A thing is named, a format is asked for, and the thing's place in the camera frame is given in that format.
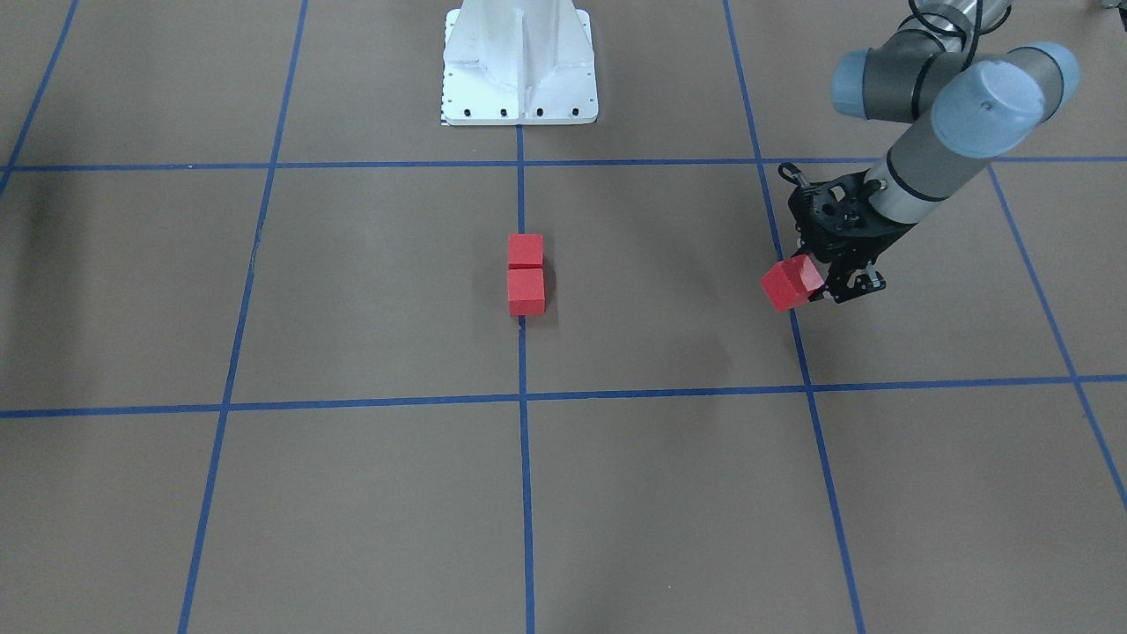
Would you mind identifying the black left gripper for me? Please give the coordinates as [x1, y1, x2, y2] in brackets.
[814, 198, 915, 304]

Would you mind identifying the red block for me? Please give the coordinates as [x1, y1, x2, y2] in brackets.
[506, 268, 547, 316]
[760, 255, 826, 312]
[507, 233, 545, 270]

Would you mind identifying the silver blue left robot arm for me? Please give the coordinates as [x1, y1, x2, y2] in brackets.
[790, 1, 1081, 304]

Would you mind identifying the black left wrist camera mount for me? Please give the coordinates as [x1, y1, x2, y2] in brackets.
[777, 162, 884, 264]

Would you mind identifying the white pedestal column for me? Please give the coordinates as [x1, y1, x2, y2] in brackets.
[440, 1, 600, 126]

